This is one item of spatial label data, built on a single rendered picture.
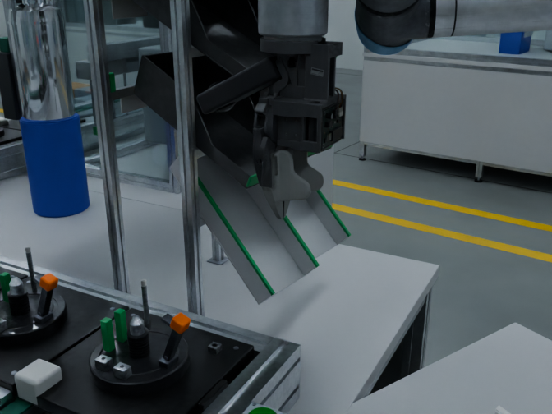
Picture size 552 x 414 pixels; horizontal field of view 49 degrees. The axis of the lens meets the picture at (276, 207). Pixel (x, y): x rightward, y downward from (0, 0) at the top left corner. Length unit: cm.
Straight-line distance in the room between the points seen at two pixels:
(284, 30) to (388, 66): 435
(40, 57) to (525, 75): 358
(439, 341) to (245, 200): 182
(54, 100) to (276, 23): 114
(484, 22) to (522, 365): 64
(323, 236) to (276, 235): 14
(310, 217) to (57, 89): 82
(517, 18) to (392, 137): 432
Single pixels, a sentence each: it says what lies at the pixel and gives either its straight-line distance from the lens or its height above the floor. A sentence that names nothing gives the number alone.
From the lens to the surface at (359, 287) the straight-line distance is 135.
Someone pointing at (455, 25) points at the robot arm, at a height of 144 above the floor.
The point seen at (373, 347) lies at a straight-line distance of 115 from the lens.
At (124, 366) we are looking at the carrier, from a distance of 87.
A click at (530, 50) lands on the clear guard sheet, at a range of 465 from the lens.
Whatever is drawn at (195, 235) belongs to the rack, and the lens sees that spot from 102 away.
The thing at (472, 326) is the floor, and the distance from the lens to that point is 295.
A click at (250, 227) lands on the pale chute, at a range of 108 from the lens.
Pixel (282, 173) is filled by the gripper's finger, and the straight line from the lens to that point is 70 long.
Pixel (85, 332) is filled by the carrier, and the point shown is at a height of 97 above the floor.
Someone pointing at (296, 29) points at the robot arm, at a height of 145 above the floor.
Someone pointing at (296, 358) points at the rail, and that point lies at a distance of 97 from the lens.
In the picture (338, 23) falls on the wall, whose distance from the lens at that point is 1045.
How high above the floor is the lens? 150
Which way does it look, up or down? 21 degrees down
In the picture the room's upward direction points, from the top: straight up
